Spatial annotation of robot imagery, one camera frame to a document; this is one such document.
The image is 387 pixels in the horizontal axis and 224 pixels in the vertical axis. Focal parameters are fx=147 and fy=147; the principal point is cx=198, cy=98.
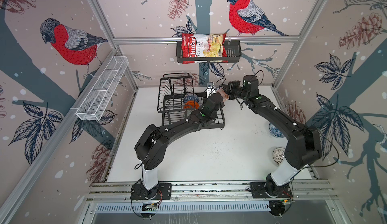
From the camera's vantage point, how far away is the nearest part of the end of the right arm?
66 cm

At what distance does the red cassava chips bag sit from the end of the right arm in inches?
9.6

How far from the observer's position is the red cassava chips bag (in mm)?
873
